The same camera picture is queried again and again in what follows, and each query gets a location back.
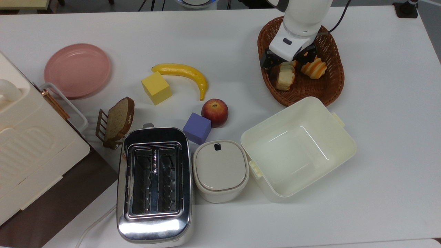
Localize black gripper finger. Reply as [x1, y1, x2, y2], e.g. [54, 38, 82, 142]
[296, 43, 317, 64]
[260, 50, 280, 69]

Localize orange striped bread roll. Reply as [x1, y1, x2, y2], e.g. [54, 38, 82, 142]
[300, 55, 328, 80]

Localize white and blue robot base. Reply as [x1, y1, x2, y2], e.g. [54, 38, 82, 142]
[175, 0, 218, 9]

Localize pale white bread chunk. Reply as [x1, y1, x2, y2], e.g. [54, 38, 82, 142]
[276, 61, 296, 91]

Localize brown crust bread slice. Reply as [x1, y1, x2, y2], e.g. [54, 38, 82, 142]
[103, 96, 135, 147]

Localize brown wicker basket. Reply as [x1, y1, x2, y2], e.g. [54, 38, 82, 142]
[257, 16, 345, 107]

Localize red apple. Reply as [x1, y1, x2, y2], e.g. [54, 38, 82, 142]
[201, 99, 229, 128]

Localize yellow banana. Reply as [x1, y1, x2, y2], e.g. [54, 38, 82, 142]
[151, 63, 208, 101]

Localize cream plastic open box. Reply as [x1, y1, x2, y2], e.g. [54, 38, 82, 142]
[240, 96, 357, 203]

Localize purple cube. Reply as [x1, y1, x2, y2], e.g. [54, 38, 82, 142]
[182, 112, 212, 145]

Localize yellow cube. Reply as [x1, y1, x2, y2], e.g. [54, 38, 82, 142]
[141, 71, 172, 105]

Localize small white lidded bin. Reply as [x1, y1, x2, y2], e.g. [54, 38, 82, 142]
[192, 139, 250, 204]

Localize brown toast rack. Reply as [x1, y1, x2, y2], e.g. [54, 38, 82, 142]
[95, 109, 124, 149]

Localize pink plate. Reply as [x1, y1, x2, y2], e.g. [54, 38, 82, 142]
[44, 43, 112, 100]

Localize chrome and cream toaster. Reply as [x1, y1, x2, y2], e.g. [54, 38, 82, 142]
[116, 123, 193, 246]

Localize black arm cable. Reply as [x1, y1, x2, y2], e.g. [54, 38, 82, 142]
[317, 0, 352, 37]

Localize black clamp mount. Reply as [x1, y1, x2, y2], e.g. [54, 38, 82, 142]
[392, 0, 419, 19]

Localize white toaster cable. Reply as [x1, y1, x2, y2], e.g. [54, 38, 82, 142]
[75, 205, 117, 248]

